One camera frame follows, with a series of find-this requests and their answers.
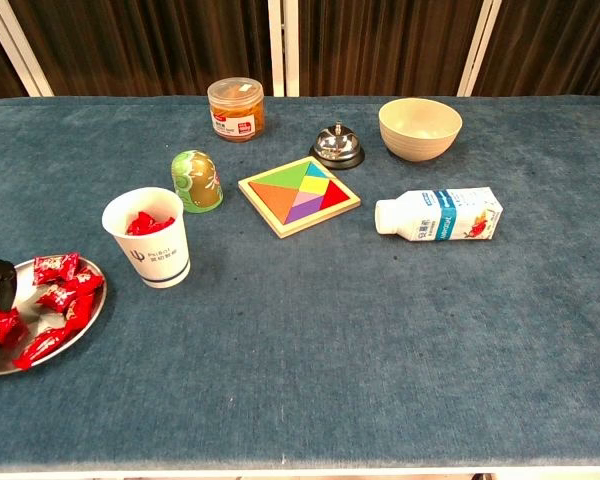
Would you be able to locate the white milk bottle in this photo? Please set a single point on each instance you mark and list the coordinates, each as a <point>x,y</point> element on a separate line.
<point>430,215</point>

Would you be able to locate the white plate of candies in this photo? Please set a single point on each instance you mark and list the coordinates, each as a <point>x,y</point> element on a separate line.
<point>26,300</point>

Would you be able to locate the cyan tangram triangle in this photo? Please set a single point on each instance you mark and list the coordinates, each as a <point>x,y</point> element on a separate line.
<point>314,171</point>

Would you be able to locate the white metal frame post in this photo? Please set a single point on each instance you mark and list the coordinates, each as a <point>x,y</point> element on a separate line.
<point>478,50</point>
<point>32,75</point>
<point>276,50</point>
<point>292,50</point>

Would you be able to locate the red candy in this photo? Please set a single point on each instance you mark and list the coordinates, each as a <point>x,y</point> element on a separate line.
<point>55,267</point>
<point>57,297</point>
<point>81,310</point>
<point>164,222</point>
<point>42,346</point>
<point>140,224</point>
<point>0,325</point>
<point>87,281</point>

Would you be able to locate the white paper cup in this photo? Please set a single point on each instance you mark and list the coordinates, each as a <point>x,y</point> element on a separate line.
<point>155,260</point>

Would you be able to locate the green tangram triangle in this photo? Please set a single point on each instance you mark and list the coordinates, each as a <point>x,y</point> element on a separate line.
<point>287,179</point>

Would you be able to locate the beige bowl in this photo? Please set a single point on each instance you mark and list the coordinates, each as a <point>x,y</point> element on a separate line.
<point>420,135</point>

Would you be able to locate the large orange tangram triangle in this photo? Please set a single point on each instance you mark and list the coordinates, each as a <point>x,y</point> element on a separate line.
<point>277,199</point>

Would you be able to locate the wooden tangram tray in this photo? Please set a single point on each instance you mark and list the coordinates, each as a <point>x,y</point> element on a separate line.
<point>280,231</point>

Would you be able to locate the blue felt tablecloth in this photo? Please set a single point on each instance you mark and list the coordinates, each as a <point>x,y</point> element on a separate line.
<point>330,325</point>

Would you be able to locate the yellow tangram square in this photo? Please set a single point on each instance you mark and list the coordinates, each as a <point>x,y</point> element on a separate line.
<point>314,186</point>

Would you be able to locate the green gold nesting doll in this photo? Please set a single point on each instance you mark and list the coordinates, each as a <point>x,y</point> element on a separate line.
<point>197,182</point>

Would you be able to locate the red tangram triangle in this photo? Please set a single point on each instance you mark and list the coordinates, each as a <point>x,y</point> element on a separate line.
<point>334,197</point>

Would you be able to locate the clear plastic snack jar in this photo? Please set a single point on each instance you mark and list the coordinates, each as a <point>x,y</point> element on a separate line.
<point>235,115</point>

